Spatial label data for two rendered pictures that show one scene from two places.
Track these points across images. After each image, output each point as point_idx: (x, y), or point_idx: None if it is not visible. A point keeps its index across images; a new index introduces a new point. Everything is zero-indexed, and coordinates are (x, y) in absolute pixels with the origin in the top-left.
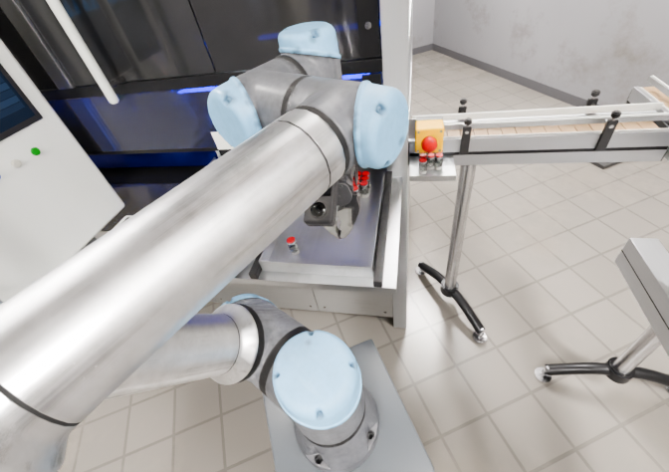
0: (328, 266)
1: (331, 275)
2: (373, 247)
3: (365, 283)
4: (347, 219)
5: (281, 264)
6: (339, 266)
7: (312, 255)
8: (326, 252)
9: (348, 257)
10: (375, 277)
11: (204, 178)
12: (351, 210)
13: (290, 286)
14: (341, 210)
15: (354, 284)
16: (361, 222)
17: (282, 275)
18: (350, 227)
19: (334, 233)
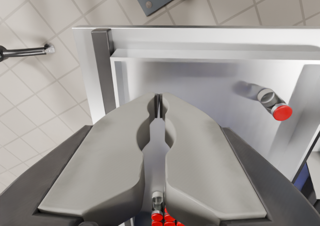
0: (199, 57)
1: (194, 49)
2: (117, 103)
3: (127, 35)
4: (98, 144)
5: (301, 58)
6: (174, 57)
7: (233, 90)
8: (207, 97)
9: (166, 89)
10: (104, 41)
11: None
12: (43, 194)
13: (271, 25)
14: (104, 195)
15: (146, 32)
16: (155, 153)
17: (291, 43)
18: (104, 116)
19: (171, 99)
